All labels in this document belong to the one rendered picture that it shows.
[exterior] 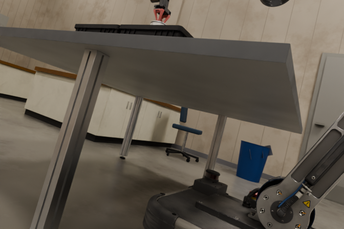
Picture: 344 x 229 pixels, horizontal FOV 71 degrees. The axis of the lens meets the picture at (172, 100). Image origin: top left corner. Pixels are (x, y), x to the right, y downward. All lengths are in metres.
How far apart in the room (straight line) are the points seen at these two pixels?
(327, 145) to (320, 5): 4.25
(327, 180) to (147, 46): 0.61
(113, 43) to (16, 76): 6.08
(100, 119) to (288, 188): 2.57
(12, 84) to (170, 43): 6.25
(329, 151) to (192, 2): 5.15
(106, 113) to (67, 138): 2.27
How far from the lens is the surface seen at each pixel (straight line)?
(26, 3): 9.35
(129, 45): 0.67
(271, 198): 0.81
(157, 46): 0.62
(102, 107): 3.10
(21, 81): 6.81
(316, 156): 0.81
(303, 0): 5.03
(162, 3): 1.55
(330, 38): 4.68
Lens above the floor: 0.50
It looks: 5 degrees up
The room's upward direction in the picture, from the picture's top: 15 degrees clockwise
